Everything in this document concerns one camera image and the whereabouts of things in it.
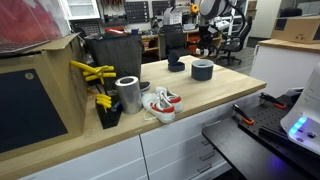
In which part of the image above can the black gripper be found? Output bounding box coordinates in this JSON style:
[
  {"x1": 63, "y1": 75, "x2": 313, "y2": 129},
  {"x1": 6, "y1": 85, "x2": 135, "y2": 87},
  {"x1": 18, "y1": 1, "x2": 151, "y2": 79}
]
[{"x1": 198, "y1": 26, "x2": 218, "y2": 56}]

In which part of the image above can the dark blue bowl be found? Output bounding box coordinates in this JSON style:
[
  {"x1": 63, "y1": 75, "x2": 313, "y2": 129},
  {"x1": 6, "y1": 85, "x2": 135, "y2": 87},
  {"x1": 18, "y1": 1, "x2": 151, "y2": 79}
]
[{"x1": 190, "y1": 59, "x2": 215, "y2": 82}]

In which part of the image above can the white robot base blue light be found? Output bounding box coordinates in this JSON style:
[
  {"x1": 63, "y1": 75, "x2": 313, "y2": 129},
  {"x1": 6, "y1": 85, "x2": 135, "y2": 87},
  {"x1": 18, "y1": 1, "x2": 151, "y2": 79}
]
[{"x1": 279, "y1": 61, "x2": 320, "y2": 157}]

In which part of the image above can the black mesh chair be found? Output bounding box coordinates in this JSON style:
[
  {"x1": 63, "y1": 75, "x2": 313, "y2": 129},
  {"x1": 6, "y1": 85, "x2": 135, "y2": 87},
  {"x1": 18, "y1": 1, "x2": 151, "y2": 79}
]
[{"x1": 162, "y1": 23, "x2": 192, "y2": 58}]

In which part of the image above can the black office chair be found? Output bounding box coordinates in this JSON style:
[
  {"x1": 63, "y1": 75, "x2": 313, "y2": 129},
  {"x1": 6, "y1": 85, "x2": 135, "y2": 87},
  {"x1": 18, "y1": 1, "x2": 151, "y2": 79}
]
[{"x1": 216, "y1": 15, "x2": 254, "y2": 66}]

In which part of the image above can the orange filament spool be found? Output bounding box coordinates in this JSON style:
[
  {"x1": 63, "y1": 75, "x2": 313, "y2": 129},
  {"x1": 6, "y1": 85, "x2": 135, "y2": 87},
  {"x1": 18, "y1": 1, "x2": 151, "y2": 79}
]
[{"x1": 189, "y1": 3, "x2": 200, "y2": 14}]

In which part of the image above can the white machine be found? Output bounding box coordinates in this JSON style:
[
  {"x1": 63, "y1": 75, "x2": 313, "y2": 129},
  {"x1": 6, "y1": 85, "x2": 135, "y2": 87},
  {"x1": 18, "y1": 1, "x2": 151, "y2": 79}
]
[{"x1": 163, "y1": 6, "x2": 184, "y2": 26}]

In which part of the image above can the wooden shelf unit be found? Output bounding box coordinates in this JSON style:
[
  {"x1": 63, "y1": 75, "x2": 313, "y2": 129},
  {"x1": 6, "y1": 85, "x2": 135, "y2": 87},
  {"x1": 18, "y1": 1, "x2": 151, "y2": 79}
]
[{"x1": 139, "y1": 29, "x2": 205, "y2": 64}]

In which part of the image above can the white sneaker red swoosh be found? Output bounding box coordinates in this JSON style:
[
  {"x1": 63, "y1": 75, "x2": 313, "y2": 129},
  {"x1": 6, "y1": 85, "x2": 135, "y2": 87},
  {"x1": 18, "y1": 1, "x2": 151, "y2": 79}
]
[
  {"x1": 153, "y1": 85, "x2": 184, "y2": 114},
  {"x1": 141, "y1": 92, "x2": 177, "y2": 125}
]

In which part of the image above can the black parts organizer panel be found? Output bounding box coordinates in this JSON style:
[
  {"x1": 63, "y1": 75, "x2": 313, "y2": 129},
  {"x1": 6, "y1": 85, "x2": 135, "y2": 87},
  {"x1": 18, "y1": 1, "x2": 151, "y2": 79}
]
[
  {"x1": 123, "y1": 0, "x2": 150, "y2": 24},
  {"x1": 151, "y1": 0, "x2": 176, "y2": 17}
]

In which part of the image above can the dark grey shoe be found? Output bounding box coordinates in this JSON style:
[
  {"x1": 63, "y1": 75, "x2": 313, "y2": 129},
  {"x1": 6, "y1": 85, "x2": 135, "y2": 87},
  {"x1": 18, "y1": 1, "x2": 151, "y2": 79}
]
[{"x1": 138, "y1": 80, "x2": 152, "y2": 93}]

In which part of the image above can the white cabinet wooden top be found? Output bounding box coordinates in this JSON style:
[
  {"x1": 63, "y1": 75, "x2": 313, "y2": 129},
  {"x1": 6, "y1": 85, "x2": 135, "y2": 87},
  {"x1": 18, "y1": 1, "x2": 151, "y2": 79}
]
[{"x1": 249, "y1": 38, "x2": 320, "y2": 98}]

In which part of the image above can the black chair back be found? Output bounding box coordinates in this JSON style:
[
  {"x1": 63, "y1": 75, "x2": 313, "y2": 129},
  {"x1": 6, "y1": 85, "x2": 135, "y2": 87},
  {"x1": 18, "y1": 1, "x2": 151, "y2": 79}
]
[{"x1": 279, "y1": 7, "x2": 303, "y2": 18}]

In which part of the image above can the black perforated mounting board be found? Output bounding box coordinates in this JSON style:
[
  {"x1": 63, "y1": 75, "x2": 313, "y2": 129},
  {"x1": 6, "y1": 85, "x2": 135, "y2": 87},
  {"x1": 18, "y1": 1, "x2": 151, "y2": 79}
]
[{"x1": 237, "y1": 94, "x2": 320, "y2": 174}]

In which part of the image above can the brown cardboard box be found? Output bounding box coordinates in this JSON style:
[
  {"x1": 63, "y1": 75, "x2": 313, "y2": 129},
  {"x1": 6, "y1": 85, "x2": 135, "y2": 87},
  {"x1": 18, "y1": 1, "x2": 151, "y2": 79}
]
[{"x1": 270, "y1": 15, "x2": 320, "y2": 45}]

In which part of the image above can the silver metal cylinder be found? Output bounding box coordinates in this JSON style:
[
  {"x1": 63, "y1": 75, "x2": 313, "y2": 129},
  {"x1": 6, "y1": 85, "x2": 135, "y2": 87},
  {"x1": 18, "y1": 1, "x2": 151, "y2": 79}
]
[{"x1": 114, "y1": 75, "x2": 144, "y2": 115}]

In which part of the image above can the red tool case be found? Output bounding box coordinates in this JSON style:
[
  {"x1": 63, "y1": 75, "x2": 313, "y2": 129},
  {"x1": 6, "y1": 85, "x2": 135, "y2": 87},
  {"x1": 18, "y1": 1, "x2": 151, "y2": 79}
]
[{"x1": 104, "y1": 26, "x2": 128, "y2": 37}]

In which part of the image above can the black cart top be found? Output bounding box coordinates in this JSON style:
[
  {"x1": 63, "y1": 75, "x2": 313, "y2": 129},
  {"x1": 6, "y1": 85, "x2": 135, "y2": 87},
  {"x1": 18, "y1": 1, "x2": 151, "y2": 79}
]
[{"x1": 201, "y1": 114, "x2": 320, "y2": 180}]

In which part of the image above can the black tool holder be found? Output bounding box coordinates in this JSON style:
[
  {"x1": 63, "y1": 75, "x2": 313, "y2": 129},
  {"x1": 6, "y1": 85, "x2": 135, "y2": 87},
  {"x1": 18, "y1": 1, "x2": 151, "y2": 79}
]
[{"x1": 94, "y1": 95, "x2": 123, "y2": 130}]

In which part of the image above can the white drawer cabinet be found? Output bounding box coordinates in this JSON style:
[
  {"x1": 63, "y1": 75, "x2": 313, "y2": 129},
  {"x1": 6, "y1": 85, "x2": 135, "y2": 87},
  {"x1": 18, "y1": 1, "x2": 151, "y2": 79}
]
[{"x1": 18, "y1": 89, "x2": 268, "y2": 180}]

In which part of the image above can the large cardboard box black panel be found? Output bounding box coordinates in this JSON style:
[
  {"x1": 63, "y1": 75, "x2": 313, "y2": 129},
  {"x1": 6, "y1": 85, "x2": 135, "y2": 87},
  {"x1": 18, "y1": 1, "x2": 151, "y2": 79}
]
[{"x1": 0, "y1": 33, "x2": 90, "y2": 163}]

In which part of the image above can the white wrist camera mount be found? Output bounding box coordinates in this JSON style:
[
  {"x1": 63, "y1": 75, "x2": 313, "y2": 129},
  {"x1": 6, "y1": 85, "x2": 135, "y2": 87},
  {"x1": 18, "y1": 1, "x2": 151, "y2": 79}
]
[{"x1": 207, "y1": 19, "x2": 232, "y2": 34}]

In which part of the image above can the black clamp orange handle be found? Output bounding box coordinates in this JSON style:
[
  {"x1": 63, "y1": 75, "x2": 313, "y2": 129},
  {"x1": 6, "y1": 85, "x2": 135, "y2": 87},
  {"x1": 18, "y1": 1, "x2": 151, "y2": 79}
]
[
  {"x1": 232, "y1": 103, "x2": 255, "y2": 126},
  {"x1": 259, "y1": 92, "x2": 287, "y2": 110}
]

